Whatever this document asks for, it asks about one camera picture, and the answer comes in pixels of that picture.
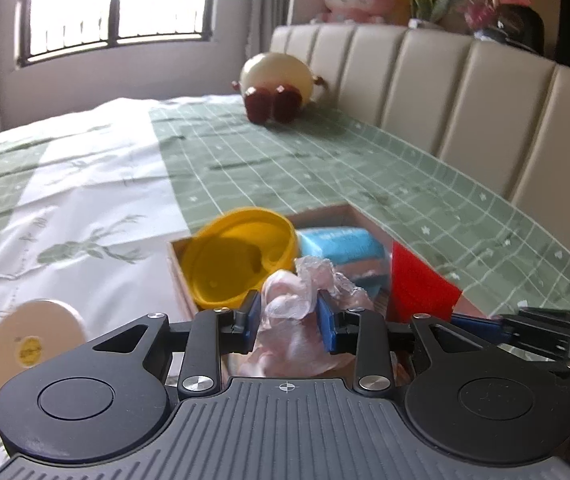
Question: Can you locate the egg-shaped plush toy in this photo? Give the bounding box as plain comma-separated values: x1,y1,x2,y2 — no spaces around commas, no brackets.
230,52,330,125

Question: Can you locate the beige padded headboard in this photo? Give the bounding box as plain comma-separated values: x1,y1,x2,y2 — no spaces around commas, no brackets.
269,24,570,281

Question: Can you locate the pink flower decoration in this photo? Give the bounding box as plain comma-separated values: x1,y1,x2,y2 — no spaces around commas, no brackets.
458,0,501,36

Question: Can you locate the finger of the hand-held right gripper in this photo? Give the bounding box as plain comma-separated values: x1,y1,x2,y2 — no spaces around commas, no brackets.
449,306,570,362

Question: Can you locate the beige curtain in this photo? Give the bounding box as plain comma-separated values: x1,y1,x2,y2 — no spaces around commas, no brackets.
212,0,301,96

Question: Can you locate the blue and white packet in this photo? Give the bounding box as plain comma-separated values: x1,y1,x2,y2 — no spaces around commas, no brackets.
296,226,386,268

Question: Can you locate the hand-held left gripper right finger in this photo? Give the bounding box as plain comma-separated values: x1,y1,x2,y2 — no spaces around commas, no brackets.
316,290,491,398

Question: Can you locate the pink cardboard box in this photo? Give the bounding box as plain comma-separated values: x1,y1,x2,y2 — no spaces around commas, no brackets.
166,202,496,376

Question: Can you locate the clear plastic bag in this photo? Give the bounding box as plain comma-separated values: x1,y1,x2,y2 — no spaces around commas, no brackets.
237,256,371,378

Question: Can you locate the barred window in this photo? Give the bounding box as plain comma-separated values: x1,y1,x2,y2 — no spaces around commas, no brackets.
15,0,216,68

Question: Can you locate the yellow plastic bowl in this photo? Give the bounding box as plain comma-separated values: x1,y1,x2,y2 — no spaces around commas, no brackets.
189,208,298,311

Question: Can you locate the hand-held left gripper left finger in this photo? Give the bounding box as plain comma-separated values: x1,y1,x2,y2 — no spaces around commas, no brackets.
92,290,264,399

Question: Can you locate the beige round box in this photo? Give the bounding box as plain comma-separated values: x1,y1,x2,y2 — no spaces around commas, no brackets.
0,299,86,386

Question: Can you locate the red pouch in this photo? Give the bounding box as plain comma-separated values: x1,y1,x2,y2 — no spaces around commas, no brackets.
389,241,462,323

